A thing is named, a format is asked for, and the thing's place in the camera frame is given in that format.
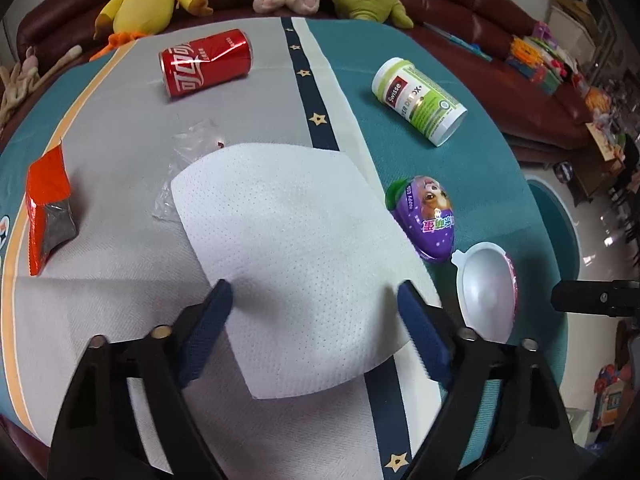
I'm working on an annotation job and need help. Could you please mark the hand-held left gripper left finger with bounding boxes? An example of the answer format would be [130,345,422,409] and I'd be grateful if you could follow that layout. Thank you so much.
[47,279,233,480]

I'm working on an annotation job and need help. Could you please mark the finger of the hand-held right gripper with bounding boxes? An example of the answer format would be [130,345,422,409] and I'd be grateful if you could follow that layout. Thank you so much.
[551,280,640,317]

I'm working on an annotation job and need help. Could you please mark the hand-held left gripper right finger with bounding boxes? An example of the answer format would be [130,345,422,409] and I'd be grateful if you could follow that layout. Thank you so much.
[397,281,576,480]

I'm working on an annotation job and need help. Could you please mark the teal trash bin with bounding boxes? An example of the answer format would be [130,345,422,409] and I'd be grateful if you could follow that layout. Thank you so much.
[525,176,582,281]

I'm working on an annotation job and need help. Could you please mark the white paper towel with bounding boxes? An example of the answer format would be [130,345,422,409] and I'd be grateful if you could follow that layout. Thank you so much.
[170,142,443,401]

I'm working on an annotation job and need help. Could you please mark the red soda can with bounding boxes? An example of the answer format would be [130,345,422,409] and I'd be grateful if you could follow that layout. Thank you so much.
[159,30,253,100]

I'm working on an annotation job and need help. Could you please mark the white plastic egg half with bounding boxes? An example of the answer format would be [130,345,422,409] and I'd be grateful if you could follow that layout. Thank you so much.
[451,241,521,343]

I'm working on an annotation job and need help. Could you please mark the small colourful floor toy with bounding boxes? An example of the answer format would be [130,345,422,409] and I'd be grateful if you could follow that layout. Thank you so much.
[594,364,633,433]

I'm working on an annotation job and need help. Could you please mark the purple toy egg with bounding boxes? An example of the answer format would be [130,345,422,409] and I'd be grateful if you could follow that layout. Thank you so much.
[385,176,457,264]

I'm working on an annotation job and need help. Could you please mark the cluttered wooden side table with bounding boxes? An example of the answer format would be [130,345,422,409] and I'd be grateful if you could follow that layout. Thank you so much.
[570,85,640,206]

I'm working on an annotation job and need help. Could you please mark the clear plastic bag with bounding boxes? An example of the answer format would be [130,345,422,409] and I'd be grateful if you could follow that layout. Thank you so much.
[152,119,226,222]

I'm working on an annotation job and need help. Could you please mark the red foil wrapper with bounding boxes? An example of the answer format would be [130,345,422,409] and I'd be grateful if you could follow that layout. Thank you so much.
[26,142,79,277]

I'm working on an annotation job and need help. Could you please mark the white green supplement bottle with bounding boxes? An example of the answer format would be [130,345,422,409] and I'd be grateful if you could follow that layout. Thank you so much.
[371,57,468,148]

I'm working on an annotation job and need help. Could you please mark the pile of colourful toys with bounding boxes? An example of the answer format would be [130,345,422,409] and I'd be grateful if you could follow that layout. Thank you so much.
[505,20,588,96]

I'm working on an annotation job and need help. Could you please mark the cardboard box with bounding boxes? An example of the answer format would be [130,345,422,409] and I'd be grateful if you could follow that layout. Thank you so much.
[532,0,601,61]

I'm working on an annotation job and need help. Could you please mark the long-limbed rabbit plush toy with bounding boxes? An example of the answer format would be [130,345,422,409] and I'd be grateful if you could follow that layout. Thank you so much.
[0,45,83,128]

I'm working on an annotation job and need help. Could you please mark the dark red leather sofa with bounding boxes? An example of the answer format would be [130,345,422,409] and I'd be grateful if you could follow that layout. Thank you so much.
[17,0,596,151]

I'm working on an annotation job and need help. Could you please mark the yellow chick plush toy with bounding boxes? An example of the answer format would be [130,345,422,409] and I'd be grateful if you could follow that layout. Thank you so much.
[90,0,213,61]

